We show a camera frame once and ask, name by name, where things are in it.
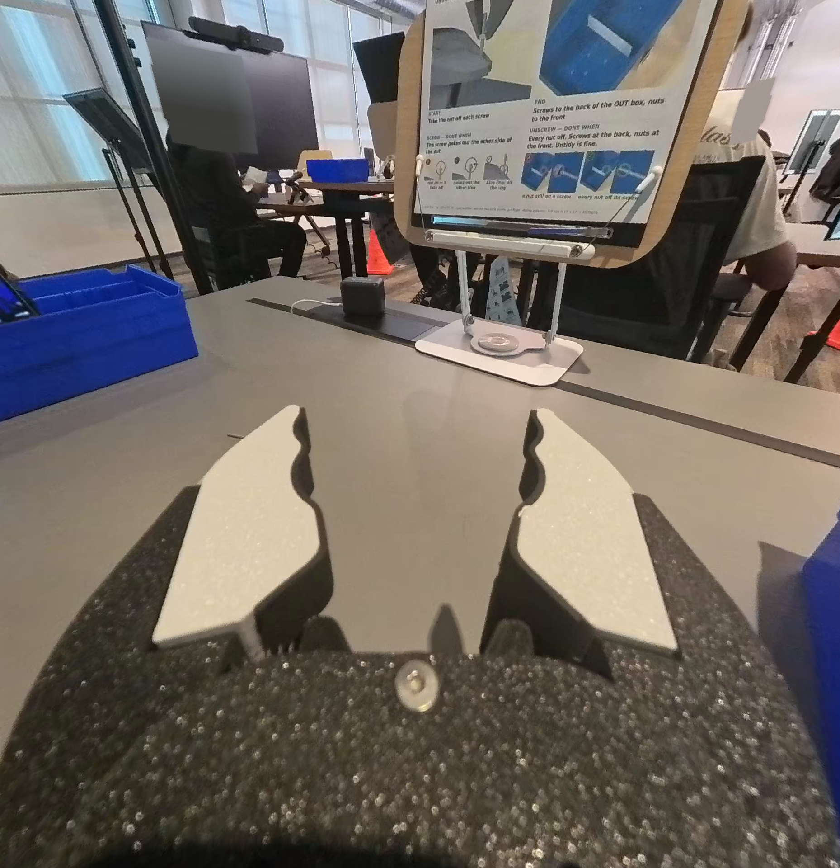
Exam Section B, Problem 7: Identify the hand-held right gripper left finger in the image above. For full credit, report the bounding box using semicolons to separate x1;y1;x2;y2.
152;405;337;663

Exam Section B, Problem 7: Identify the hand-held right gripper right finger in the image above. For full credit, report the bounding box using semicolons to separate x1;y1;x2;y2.
481;407;680;681

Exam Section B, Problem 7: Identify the blue plastic bin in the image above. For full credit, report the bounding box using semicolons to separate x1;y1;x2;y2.
801;495;840;835
0;264;199;427

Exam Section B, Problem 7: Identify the black vertical pole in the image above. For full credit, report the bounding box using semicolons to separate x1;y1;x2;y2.
94;0;214;296

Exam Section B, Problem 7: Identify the black office chair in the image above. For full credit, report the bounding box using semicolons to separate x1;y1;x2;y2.
528;156;766;360
165;136;272;292

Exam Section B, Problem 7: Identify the black light panel on stand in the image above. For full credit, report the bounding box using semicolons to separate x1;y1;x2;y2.
62;88;177;279

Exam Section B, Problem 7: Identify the white tablet stand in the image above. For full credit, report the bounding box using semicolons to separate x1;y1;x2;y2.
415;229;597;387

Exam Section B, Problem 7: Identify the black power adapter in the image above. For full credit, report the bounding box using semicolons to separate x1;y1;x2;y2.
340;275;387;318

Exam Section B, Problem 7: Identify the printed paper sheet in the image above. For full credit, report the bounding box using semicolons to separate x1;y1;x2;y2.
486;256;522;325

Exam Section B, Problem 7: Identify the black tripod stand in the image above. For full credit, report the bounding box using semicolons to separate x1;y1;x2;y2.
782;268;840;384

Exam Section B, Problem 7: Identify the black computer monitor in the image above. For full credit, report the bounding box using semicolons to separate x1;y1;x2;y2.
141;20;320;170
352;32;407;103

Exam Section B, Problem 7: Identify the black webcam bar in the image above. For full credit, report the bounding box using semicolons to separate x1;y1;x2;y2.
188;15;285;54

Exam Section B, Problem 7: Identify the blue plastic crate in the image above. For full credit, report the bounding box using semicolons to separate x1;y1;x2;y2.
306;158;372;183

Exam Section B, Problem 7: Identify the dark wooden desk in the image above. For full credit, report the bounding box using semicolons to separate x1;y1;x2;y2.
257;178;397;279

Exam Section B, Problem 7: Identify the wooden office desk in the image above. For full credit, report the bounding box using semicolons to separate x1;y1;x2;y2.
786;224;840;269

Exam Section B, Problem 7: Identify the tan rounded board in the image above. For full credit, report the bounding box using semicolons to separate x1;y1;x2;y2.
367;102;400;160

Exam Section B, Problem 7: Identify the instruction sign board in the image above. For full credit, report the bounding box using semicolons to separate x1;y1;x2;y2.
393;0;749;271

